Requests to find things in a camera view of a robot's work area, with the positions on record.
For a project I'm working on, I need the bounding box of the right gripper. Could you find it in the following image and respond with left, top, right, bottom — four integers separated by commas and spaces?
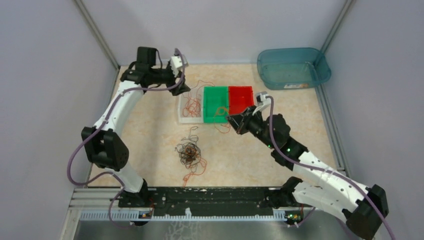
225, 105, 277, 150

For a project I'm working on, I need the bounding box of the orange black cable bundle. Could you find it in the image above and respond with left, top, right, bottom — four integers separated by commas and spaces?
174, 125, 208, 188

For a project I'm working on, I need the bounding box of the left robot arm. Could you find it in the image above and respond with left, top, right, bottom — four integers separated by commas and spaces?
81, 46, 190, 208

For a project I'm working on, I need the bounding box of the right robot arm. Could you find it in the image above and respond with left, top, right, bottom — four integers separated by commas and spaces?
226, 106, 389, 240

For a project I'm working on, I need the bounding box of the white plastic bin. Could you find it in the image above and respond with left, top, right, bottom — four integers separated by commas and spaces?
177, 87, 204, 124

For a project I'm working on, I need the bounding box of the red plastic bin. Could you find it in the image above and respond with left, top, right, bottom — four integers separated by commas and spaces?
228, 86, 254, 115

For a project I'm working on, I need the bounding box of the green plastic bin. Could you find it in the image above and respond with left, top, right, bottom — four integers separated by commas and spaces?
203, 86, 229, 124

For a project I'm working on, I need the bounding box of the teal translucent tub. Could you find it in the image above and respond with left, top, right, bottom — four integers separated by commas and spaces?
256, 47, 332, 90

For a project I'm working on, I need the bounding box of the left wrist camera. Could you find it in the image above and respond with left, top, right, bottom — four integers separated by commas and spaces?
170, 55, 189, 73

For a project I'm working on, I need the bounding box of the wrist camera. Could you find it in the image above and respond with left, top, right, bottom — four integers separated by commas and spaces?
253, 91, 271, 115
170, 55, 189, 73

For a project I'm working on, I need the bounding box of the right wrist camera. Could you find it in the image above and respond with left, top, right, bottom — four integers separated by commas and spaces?
253, 91, 271, 115

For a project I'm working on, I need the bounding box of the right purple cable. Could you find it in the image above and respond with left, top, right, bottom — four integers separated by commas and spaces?
266, 95, 397, 240

